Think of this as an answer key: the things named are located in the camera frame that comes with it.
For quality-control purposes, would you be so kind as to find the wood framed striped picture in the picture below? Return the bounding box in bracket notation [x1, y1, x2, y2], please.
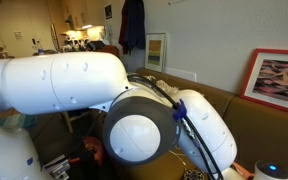
[144, 32, 168, 73]

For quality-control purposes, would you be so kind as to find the orange chair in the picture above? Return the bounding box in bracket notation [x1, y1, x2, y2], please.
[97, 45, 121, 59]

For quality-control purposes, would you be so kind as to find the dark hanging jacket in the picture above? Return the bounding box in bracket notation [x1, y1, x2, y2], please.
[118, 0, 147, 56]

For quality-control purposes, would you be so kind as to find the orange black clamp tool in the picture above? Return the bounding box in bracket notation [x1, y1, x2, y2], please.
[68, 148, 98, 165]

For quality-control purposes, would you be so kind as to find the clear water bottle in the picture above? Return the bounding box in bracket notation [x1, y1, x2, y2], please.
[36, 39, 46, 55]

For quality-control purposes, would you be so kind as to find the orange tissue pouch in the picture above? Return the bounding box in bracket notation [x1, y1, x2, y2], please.
[232, 161, 255, 179]

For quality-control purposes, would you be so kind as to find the brown leather sofa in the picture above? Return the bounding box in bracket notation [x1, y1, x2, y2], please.
[93, 67, 288, 180]

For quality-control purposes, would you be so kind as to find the teal rug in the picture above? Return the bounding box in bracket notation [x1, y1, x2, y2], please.
[0, 108, 38, 129]

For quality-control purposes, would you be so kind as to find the red framed picture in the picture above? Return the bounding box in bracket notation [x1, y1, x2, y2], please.
[240, 48, 288, 118]

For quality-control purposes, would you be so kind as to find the paper door sign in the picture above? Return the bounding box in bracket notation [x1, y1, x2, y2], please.
[13, 31, 24, 41]

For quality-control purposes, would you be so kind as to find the blue cable clip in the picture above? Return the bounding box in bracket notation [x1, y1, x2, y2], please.
[172, 98, 188, 122]

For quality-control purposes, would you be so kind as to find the small dark wall poster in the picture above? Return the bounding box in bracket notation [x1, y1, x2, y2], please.
[104, 3, 114, 20]

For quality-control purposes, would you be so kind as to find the silver metal bracket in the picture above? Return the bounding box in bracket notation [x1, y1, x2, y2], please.
[42, 154, 72, 180]

